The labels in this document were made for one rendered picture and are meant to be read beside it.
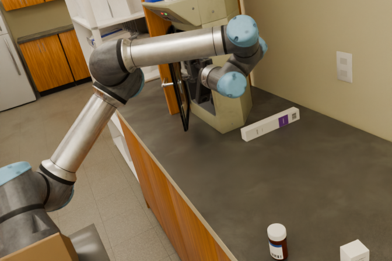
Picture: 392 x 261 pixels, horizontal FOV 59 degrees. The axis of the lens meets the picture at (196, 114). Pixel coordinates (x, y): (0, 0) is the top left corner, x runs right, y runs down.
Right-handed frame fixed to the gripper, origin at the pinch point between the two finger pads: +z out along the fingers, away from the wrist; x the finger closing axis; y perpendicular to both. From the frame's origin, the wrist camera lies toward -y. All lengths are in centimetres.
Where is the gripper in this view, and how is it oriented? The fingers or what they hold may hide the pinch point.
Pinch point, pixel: (185, 70)
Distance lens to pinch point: 127.2
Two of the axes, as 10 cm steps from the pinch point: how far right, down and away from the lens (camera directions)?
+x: -8.7, 3.5, -3.4
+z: -4.4, -2.9, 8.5
